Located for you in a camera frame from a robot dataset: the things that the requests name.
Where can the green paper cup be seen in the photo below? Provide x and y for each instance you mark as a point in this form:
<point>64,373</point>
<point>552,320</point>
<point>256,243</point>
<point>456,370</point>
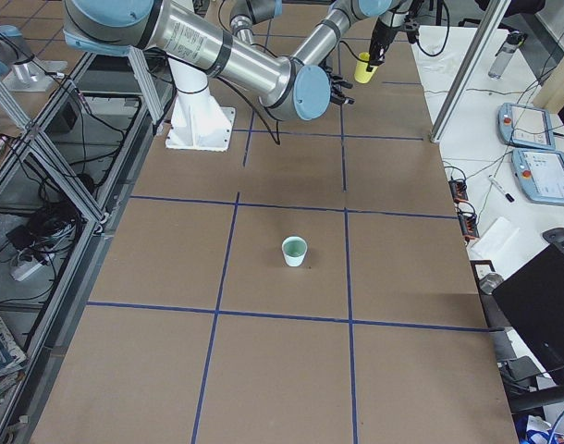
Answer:
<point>294,249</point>

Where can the yellow paper cup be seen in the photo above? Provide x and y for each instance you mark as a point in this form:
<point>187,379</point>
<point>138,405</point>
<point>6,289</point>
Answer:
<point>365,68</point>

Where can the orange black power strip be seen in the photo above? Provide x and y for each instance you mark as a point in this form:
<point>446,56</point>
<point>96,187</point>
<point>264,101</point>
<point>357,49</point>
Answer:
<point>458,190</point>

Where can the lower teach pendant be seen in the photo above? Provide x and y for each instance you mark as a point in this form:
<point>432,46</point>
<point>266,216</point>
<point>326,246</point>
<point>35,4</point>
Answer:
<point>540,174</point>

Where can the clear water bottle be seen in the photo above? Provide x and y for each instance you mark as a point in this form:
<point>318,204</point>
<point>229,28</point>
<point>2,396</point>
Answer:
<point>512,43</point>

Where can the teach pendant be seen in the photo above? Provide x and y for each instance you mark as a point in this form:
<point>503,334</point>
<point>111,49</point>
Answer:
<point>525,126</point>
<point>540,174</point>

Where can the upper teach pendant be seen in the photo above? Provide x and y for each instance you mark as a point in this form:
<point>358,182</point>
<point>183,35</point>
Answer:
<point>525,126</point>

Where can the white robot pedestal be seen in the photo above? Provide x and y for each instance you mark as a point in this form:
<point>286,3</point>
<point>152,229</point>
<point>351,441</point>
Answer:
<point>198,121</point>

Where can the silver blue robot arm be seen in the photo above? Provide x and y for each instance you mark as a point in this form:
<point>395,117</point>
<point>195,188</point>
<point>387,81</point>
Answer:
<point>107,27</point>
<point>310,85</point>

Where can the black monitor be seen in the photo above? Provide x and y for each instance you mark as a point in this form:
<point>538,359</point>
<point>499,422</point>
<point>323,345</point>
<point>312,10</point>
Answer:
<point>532,300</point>

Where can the aluminium frame post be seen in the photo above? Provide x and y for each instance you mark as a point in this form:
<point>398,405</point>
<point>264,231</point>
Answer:
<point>494,13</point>

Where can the black marker pen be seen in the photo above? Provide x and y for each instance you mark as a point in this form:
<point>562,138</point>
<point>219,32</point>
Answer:
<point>500,188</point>

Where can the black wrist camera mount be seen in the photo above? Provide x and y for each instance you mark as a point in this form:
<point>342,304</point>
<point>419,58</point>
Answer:
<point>411,25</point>

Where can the white paper pad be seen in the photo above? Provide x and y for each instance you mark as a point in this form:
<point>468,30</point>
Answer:
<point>493,241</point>

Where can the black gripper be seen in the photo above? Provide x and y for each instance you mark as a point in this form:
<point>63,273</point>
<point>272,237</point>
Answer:
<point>382,33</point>
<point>338,89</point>

